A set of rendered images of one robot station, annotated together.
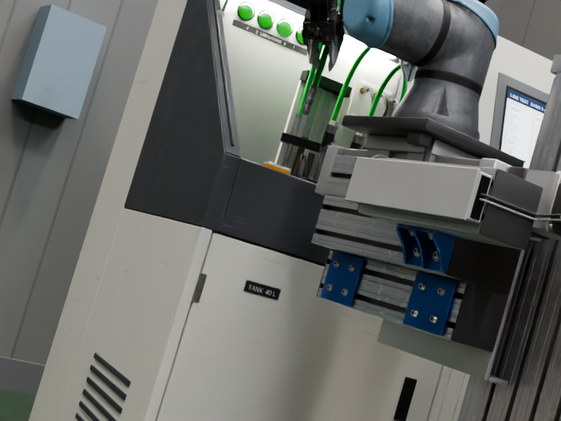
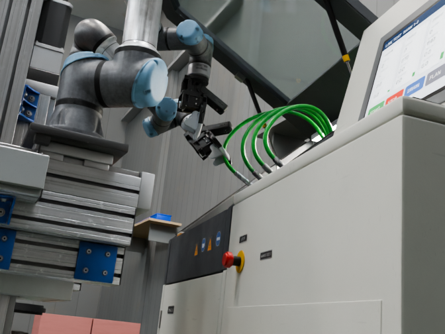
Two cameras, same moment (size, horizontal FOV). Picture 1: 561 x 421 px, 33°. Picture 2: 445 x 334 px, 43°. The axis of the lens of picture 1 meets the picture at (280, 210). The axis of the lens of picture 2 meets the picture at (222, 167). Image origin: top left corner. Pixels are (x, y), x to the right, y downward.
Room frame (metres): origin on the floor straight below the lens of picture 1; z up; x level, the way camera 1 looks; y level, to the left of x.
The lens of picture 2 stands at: (2.41, -1.86, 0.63)
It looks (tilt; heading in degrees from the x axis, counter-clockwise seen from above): 17 degrees up; 99
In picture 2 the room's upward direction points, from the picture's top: 6 degrees clockwise
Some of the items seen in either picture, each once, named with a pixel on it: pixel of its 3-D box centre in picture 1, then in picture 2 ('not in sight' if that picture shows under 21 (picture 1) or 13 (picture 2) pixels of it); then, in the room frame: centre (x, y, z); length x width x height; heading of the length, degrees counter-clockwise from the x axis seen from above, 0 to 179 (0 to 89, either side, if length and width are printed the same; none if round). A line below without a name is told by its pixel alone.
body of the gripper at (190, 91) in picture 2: not in sight; (193, 95); (2.05, -0.19, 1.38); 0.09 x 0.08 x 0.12; 25
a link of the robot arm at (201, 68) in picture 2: not in sight; (198, 73); (2.05, -0.19, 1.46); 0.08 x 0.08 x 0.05
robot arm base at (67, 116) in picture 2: not in sight; (75, 126); (1.86, -0.63, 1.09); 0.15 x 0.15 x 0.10
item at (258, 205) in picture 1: (350, 235); (198, 252); (2.11, -0.16, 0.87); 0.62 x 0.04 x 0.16; 115
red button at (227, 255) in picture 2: not in sight; (232, 260); (2.27, -0.59, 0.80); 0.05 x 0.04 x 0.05; 115
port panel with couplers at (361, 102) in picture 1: (366, 127); not in sight; (2.67, -0.17, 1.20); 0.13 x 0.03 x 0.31; 115
